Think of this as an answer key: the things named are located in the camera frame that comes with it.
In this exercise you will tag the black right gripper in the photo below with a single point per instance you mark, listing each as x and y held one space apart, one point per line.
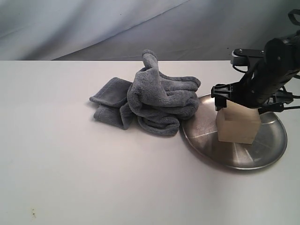
262 85

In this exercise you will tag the light wooden cube block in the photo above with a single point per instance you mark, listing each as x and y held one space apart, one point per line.
237 124

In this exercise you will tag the grey fleece towel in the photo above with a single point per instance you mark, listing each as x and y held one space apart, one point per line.
157 101

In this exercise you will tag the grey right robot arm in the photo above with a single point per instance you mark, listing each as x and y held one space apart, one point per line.
262 86

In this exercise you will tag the round stainless steel plate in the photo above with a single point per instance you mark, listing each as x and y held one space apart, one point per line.
201 134

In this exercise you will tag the white backdrop cloth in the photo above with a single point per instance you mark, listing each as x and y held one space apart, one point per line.
122 29

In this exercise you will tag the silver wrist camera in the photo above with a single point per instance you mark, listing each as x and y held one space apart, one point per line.
246 57

